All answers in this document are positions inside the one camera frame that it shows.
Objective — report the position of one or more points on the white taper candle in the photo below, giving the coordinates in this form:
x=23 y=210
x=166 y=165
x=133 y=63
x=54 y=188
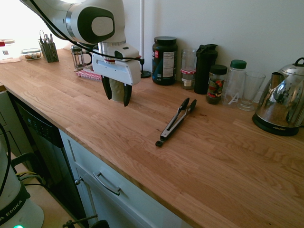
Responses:
x=142 y=28

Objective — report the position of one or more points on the glass French press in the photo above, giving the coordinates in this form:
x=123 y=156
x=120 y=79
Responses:
x=78 y=58

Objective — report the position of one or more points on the spice jar with black lid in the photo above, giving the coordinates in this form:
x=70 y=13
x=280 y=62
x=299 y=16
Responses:
x=215 y=85

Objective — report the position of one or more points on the stainless steel electric kettle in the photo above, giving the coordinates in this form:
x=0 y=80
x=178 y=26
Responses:
x=280 y=102

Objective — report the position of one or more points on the red checkered book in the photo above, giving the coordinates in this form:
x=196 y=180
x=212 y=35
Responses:
x=89 y=74

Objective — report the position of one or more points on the black dishwasher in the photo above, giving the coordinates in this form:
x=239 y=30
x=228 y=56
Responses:
x=47 y=142

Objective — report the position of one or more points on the black candle holder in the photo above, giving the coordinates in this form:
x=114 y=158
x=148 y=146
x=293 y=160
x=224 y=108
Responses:
x=145 y=72

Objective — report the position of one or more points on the black protein powder tub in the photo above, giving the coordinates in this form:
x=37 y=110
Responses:
x=165 y=61

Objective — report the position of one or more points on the metal cabinet knob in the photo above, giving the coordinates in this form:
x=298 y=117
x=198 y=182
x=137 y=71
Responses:
x=78 y=181

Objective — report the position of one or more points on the metal utensil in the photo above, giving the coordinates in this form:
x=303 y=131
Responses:
x=50 y=38
x=41 y=37

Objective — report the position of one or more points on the grey cutlery caddy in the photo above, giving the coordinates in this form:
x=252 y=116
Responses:
x=50 y=53

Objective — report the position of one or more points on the steel tongs with black tips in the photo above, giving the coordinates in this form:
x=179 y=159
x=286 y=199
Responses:
x=177 y=117

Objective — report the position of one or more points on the green ribbed holder cup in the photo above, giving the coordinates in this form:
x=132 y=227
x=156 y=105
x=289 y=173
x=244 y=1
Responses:
x=117 y=91

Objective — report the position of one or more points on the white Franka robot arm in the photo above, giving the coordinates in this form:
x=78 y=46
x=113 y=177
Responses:
x=78 y=19

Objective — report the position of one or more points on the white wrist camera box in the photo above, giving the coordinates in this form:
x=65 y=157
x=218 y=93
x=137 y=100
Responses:
x=127 y=52

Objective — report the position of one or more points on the grey cabinet door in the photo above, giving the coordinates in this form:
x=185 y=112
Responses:
x=86 y=197

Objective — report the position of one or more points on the white container with red lid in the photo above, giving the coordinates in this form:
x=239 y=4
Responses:
x=7 y=51

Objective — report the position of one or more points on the glass jar with checkered band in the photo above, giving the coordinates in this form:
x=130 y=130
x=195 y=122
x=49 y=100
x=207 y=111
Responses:
x=188 y=69

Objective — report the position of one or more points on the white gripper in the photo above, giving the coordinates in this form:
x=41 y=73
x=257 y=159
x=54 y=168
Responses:
x=118 y=71

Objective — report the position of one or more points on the clear bottle with green lid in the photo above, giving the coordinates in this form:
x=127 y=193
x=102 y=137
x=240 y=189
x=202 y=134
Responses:
x=234 y=83

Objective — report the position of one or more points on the grey drawer front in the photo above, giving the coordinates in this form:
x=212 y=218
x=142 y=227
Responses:
x=102 y=166

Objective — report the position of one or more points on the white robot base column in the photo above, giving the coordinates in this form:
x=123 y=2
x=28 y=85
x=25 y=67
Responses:
x=14 y=194

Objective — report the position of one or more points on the black shaker bottle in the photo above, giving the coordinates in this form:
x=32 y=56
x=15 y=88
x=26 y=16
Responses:
x=204 y=71

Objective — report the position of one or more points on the clear drinking glass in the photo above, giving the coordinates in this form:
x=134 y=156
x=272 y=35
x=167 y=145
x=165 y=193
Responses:
x=251 y=88

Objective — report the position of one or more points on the black metal clamp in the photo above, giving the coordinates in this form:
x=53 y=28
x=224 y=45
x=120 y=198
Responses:
x=83 y=221

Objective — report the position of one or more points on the glass food container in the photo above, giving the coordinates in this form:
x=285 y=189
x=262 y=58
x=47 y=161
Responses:
x=31 y=54

